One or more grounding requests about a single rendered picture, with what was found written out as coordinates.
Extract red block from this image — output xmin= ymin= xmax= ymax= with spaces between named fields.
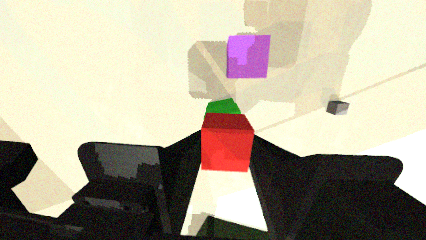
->
xmin=201 ymin=113 xmax=255 ymax=172

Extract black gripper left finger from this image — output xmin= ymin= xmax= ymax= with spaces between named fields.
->
xmin=77 ymin=129 xmax=201 ymax=234

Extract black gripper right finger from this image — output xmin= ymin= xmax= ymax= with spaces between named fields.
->
xmin=249 ymin=134 xmax=404 ymax=240

